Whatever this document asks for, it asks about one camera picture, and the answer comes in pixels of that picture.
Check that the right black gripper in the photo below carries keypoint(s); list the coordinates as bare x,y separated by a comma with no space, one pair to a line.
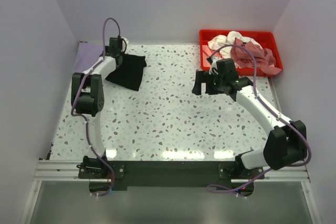
203,76

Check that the black t shirt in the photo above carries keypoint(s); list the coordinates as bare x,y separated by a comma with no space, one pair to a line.
130,73

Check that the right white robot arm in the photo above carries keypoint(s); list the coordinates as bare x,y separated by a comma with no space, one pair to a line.
286,142

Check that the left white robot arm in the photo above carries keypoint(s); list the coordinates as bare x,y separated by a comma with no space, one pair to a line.
87,94

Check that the salmon pink t shirt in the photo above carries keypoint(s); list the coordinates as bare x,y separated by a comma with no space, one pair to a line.
205,52

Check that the folded lavender t shirt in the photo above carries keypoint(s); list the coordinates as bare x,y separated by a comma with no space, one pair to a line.
87,56

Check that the white crumpled t shirt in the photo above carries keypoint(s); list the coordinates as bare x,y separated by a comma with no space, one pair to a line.
222,44

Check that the dusty rose crumpled t shirt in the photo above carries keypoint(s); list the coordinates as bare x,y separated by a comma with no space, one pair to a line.
248,53

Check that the red plastic bin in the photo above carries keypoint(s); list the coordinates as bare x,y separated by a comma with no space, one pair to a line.
264,38

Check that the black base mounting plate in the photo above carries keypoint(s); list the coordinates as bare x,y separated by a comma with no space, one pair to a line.
121,175

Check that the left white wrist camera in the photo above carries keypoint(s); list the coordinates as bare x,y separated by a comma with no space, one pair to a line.
125,43

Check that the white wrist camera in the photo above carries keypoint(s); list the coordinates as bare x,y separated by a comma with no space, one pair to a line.
213,62
125,43

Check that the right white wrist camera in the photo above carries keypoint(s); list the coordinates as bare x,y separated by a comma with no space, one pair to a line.
213,62

